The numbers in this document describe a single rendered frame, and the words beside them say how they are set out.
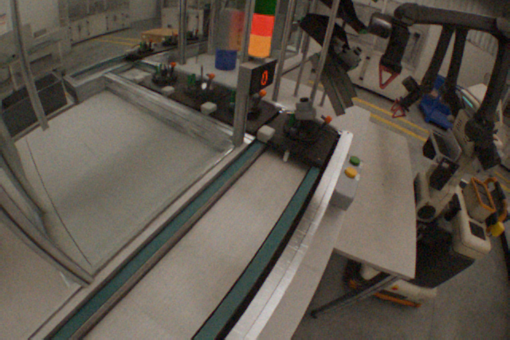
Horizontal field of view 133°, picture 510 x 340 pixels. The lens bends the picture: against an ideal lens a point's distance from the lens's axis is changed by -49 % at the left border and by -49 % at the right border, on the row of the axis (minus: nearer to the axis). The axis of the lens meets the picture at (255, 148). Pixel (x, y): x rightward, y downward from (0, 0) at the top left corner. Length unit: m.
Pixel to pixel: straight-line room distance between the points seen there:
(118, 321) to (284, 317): 0.37
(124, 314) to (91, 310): 0.07
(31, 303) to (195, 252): 0.52
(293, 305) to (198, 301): 0.22
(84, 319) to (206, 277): 0.29
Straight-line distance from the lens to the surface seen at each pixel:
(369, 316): 1.69
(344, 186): 0.68
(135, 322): 0.52
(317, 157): 0.72
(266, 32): 0.52
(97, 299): 0.53
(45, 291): 0.73
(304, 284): 0.59
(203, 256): 0.53
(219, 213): 0.58
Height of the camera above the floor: 1.40
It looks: 39 degrees down
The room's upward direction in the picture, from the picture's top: 9 degrees clockwise
